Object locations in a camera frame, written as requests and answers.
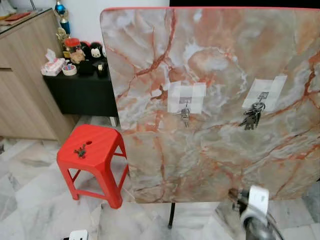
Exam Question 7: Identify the black plush toys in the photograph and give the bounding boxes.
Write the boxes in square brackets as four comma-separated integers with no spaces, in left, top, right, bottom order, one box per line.
[77,42,109,77]

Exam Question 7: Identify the white adhesive wall hook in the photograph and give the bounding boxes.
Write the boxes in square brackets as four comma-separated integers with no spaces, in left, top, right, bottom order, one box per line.
[167,81,207,115]
[242,75,288,112]

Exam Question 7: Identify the red plastic stool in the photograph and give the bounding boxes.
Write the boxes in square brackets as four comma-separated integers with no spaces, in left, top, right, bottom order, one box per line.
[56,124,130,210]

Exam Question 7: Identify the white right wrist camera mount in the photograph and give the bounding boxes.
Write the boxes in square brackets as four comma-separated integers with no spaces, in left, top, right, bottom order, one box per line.
[247,185,270,217]

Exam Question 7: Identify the red lid clear jar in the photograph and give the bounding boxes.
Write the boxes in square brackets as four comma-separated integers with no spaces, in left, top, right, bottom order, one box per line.
[63,37,85,65]

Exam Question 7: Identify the red item on cabinet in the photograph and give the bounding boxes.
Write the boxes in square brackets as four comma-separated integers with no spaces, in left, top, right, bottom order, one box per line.
[0,10,32,24]

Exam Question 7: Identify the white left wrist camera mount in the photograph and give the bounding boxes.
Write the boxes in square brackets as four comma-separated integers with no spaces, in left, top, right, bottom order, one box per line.
[68,229,90,240]

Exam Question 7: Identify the black side table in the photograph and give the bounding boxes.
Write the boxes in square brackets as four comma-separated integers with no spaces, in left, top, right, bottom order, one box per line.
[43,64,119,119]

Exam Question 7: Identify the light wooden cabinet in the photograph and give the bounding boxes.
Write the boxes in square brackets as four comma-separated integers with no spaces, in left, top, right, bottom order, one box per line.
[0,8,77,144]

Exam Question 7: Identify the blue gold trophy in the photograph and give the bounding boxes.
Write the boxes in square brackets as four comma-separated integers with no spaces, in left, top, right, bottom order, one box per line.
[53,0,71,41]

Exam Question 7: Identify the marble pattern upright board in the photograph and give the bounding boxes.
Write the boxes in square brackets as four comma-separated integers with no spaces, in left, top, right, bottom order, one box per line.
[100,7,320,204]

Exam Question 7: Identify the black metal board leg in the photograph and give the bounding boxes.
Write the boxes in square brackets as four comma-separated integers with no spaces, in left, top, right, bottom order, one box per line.
[168,202,176,229]

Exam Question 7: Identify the large dark key bunch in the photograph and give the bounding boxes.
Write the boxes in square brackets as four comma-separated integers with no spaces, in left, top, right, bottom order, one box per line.
[238,101,267,131]

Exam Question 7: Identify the dark keys with ring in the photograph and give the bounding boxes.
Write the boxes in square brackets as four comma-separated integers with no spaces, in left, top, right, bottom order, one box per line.
[73,143,88,159]

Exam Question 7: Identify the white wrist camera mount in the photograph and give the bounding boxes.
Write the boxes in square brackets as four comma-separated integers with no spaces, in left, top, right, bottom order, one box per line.
[68,229,90,240]
[247,185,270,217]

